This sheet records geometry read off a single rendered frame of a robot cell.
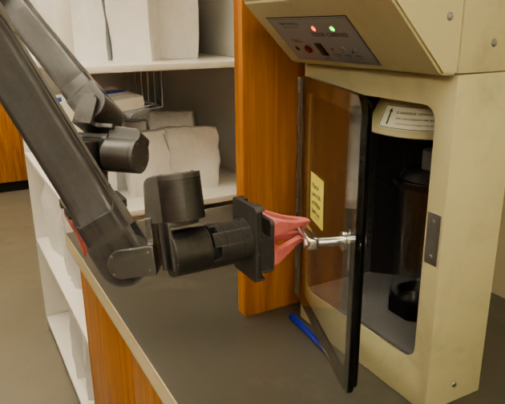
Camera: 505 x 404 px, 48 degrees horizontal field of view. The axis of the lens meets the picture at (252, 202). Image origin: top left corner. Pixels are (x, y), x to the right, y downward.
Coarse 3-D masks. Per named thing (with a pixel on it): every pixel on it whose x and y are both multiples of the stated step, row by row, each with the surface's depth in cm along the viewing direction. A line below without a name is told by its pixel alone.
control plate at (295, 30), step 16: (320, 16) 72; (336, 16) 69; (288, 32) 82; (304, 32) 78; (320, 32) 75; (336, 32) 72; (352, 32) 69; (304, 48) 83; (336, 48) 76; (368, 48) 70; (368, 64) 74
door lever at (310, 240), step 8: (304, 232) 74; (312, 232) 73; (344, 232) 72; (304, 240) 72; (312, 240) 71; (320, 240) 72; (328, 240) 72; (336, 240) 72; (344, 240) 71; (312, 248) 72; (344, 248) 72
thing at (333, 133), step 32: (320, 96) 80; (352, 96) 66; (320, 128) 81; (352, 128) 67; (320, 160) 82; (352, 160) 68; (352, 192) 68; (352, 224) 69; (320, 256) 85; (352, 256) 69; (320, 288) 86; (352, 288) 70; (320, 320) 87; (352, 320) 71; (352, 352) 73; (352, 384) 74
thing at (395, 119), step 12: (384, 108) 81; (396, 108) 79; (408, 108) 78; (420, 108) 77; (372, 120) 84; (384, 120) 80; (396, 120) 79; (408, 120) 78; (420, 120) 77; (432, 120) 76; (384, 132) 80; (396, 132) 78; (408, 132) 77; (420, 132) 77; (432, 132) 76
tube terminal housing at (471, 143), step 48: (480, 0) 64; (480, 48) 66; (384, 96) 77; (432, 96) 69; (480, 96) 68; (480, 144) 70; (432, 192) 72; (480, 192) 73; (480, 240) 75; (432, 288) 74; (480, 288) 78; (432, 336) 76; (480, 336) 81; (432, 384) 79
